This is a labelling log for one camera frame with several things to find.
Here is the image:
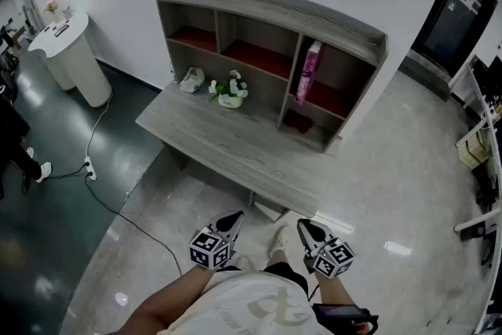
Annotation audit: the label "dark glass door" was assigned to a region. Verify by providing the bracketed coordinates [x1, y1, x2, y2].
[409, 0, 502, 78]

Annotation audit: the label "person's cream printed shirt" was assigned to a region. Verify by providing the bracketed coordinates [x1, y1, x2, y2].
[156, 271, 326, 335]

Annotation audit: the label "white power cable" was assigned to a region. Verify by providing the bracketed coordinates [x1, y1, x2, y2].
[85, 92, 114, 162]

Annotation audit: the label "white power strip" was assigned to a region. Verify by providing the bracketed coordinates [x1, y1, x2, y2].
[84, 156, 98, 181]

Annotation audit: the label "person's left forearm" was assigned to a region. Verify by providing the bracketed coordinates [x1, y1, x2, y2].
[102, 266, 224, 335]

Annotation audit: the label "dark red cloth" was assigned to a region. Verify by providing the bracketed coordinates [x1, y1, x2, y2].
[282, 108, 314, 133]

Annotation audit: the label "potted white artificial flowers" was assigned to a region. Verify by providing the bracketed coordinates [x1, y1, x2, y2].
[207, 69, 249, 109]

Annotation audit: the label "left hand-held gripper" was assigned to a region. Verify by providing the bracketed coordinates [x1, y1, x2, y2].
[188, 209, 245, 271]

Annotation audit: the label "pink flowers in vase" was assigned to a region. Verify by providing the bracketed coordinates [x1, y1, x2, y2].
[42, 0, 64, 24]

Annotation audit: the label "black power cable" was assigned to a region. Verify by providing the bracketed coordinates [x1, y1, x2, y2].
[84, 172, 184, 276]
[21, 162, 90, 195]

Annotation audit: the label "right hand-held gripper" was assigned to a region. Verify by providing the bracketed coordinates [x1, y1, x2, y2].
[296, 218, 356, 280]

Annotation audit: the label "white frame office desk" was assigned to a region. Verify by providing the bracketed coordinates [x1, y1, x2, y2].
[449, 58, 502, 335]

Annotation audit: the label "person's bare leg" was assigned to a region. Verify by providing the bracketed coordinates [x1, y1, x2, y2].
[269, 249, 293, 268]

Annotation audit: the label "white cap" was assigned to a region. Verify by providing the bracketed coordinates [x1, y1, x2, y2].
[179, 66, 205, 93]

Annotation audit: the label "pink box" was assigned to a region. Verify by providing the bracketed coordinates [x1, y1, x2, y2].
[294, 41, 325, 107]

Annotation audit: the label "black wrist-mounted display device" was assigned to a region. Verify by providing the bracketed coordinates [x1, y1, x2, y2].
[311, 302, 380, 335]

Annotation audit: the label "person's right forearm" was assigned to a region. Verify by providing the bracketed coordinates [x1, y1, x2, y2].
[313, 272, 380, 335]

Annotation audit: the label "grey wooden shelf desk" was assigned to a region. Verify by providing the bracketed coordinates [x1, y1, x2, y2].
[135, 0, 389, 220]

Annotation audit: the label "cardboard box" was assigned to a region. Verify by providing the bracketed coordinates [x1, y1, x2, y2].
[457, 129, 491, 169]

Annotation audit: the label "person's black shorts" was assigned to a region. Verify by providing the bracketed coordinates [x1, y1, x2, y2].
[263, 261, 309, 293]

